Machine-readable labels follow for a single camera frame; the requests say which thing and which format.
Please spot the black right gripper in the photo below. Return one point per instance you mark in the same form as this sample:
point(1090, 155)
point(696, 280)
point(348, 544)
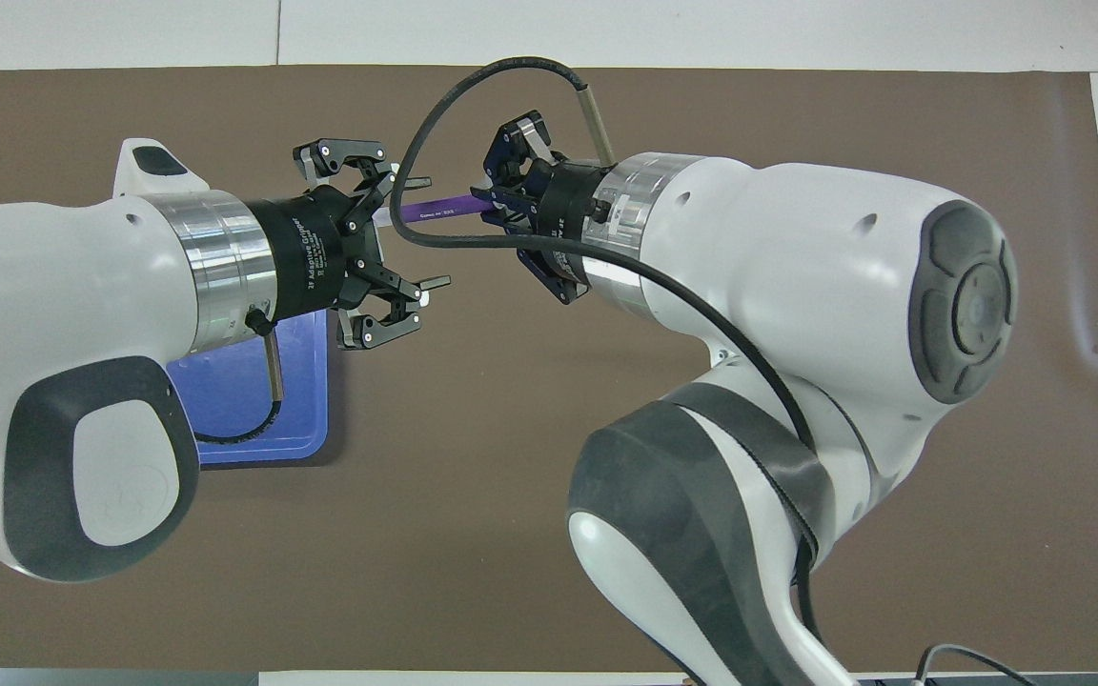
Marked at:
point(568, 210)

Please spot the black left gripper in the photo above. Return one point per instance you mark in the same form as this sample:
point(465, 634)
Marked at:
point(311, 252)

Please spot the purple pen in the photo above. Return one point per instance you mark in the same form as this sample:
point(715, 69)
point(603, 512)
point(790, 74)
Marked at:
point(444, 205)

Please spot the blue plastic tray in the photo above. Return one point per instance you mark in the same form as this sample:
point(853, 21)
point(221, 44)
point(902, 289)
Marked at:
point(244, 400)

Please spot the brown table mat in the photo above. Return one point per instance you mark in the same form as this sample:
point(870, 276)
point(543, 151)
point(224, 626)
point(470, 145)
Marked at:
point(473, 534)

